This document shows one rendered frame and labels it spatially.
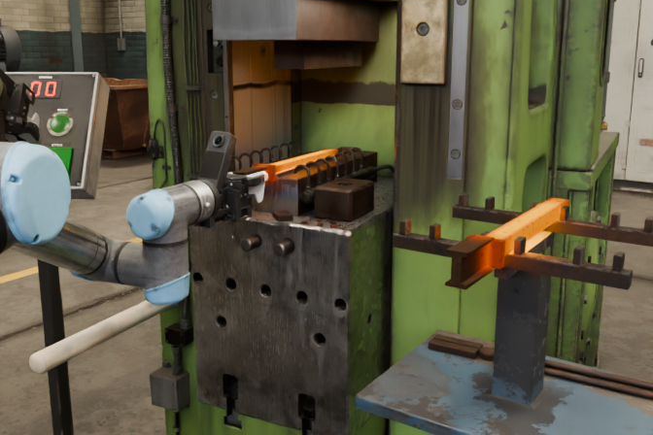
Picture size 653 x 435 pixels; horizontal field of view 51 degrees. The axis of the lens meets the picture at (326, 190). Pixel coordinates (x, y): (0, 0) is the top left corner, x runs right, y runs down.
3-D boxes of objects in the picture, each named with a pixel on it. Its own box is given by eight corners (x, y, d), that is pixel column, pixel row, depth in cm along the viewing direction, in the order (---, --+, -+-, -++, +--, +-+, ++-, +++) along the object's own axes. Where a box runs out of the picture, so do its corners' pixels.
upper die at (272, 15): (296, 40, 133) (295, -11, 131) (212, 40, 141) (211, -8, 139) (379, 41, 169) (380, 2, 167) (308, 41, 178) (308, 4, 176)
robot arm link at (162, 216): (123, 242, 111) (120, 191, 110) (167, 227, 121) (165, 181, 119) (161, 249, 108) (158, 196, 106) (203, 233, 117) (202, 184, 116)
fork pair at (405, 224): (434, 240, 94) (435, 226, 93) (398, 234, 97) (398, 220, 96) (495, 208, 112) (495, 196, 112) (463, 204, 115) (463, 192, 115)
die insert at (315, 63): (304, 69, 144) (304, 40, 143) (274, 68, 147) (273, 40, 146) (361, 65, 170) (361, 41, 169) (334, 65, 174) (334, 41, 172)
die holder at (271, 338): (348, 445, 137) (349, 231, 128) (196, 401, 154) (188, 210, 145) (434, 340, 186) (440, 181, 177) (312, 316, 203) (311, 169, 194)
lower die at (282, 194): (297, 216, 140) (297, 176, 138) (218, 206, 149) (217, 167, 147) (377, 181, 177) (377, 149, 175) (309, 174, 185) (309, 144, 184)
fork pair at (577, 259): (620, 272, 81) (622, 255, 80) (571, 264, 84) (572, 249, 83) (653, 229, 99) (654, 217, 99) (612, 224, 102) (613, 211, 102)
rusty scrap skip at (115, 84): (120, 166, 729) (115, 85, 711) (18, 150, 833) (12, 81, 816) (200, 151, 826) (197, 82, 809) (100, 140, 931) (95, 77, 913)
